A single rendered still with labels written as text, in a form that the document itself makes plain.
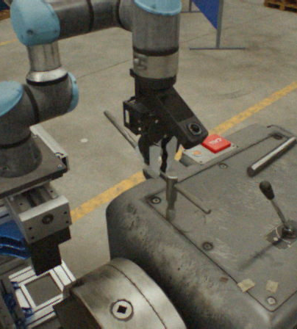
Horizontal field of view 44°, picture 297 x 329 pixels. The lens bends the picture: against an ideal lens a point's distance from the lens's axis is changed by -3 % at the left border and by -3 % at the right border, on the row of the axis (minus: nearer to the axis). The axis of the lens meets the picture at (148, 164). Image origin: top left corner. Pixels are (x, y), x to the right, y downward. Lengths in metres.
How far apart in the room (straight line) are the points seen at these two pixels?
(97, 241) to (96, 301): 1.76
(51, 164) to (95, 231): 1.43
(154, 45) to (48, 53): 0.48
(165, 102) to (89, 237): 1.91
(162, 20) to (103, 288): 0.46
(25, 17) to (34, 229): 0.62
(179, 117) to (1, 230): 0.70
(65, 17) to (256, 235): 0.52
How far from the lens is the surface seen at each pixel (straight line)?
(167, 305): 0.68
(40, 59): 1.02
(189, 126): 0.61
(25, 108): 1.02
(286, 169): 0.96
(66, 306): 0.73
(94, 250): 2.39
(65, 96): 1.06
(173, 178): 0.69
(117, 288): 0.69
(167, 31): 0.59
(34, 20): 0.58
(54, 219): 1.06
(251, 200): 0.84
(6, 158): 1.07
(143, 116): 0.65
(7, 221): 1.16
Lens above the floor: 1.80
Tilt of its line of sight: 37 degrees down
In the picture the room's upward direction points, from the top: straight up
